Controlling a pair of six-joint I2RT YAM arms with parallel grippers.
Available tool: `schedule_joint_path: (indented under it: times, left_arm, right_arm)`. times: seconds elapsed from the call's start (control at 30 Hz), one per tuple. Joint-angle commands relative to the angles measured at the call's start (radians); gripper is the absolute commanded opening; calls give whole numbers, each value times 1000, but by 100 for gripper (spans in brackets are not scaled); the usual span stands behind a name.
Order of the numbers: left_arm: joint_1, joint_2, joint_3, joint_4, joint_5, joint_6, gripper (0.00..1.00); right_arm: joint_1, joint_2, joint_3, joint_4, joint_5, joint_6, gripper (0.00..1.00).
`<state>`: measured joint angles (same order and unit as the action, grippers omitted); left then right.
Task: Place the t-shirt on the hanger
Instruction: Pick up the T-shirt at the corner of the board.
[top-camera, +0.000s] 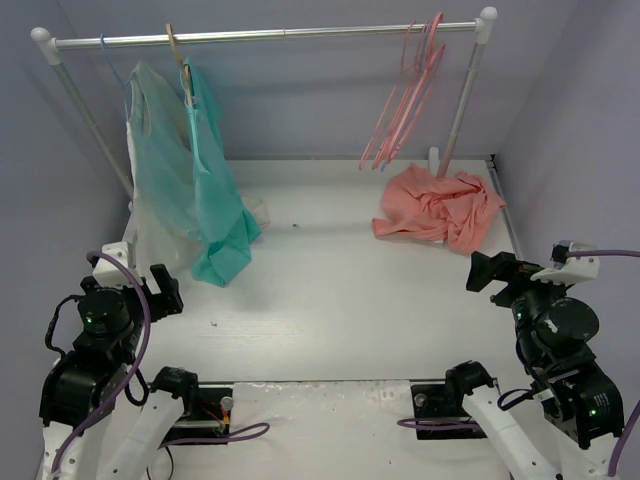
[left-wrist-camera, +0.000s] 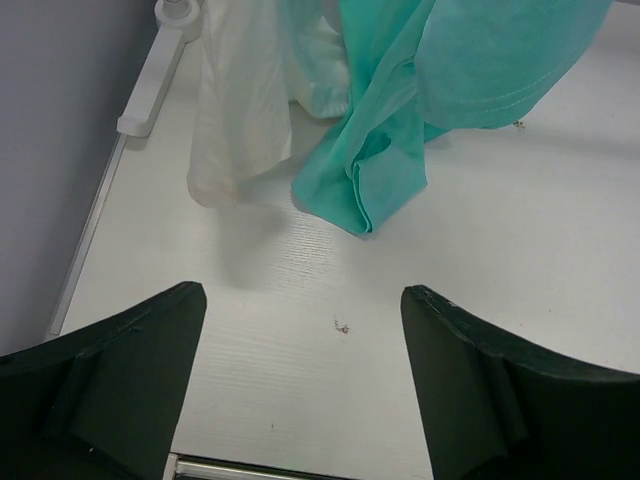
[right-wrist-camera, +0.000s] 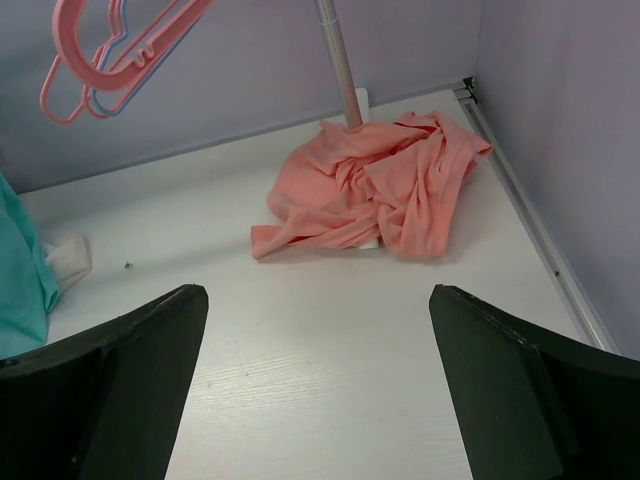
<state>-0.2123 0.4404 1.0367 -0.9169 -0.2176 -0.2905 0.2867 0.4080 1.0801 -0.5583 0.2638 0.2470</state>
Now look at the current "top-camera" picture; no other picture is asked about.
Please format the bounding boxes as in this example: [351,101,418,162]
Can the salmon pink t shirt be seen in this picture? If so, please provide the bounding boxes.
[372,163,506,255]

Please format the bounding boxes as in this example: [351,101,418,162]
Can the thick pink plastic hanger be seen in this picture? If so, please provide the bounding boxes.
[359,12,446,171]

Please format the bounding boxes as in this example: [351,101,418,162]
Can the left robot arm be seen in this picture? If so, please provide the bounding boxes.
[39,264,200,479]

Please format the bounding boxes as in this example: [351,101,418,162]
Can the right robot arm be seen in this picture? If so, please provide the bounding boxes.
[442,242,639,479]

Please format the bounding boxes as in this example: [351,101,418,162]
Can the teal green t shirt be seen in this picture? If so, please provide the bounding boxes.
[186,61,261,287]

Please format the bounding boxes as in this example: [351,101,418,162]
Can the pale mint white shirt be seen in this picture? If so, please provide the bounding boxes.
[127,62,202,270]

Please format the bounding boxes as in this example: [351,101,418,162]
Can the thin pink hanger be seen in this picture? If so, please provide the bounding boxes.
[358,21,428,170]

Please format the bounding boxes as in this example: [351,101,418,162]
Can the wooden hanger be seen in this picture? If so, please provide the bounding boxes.
[165,23,193,107]

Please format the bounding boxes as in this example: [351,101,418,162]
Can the white metal clothes rack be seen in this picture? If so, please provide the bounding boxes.
[30,6,498,197]

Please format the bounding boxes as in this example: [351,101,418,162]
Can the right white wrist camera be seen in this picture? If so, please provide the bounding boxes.
[530,240,600,286]

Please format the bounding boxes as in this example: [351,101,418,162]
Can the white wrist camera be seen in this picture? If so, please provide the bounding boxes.
[93,241,141,289]
[530,240,600,286]

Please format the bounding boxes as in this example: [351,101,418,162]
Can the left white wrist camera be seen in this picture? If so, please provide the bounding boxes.
[93,241,141,289]

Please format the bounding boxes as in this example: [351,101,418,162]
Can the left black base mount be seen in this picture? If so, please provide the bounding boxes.
[163,384,234,445]

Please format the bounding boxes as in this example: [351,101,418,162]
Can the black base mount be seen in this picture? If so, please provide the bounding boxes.
[163,384,234,445]
[410,381,486,441]

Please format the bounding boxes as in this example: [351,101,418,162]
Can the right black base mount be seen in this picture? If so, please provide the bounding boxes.
[410,381,486,441]

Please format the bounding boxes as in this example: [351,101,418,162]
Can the blue wire hanger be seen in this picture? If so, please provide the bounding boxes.
[99,33,132,121]

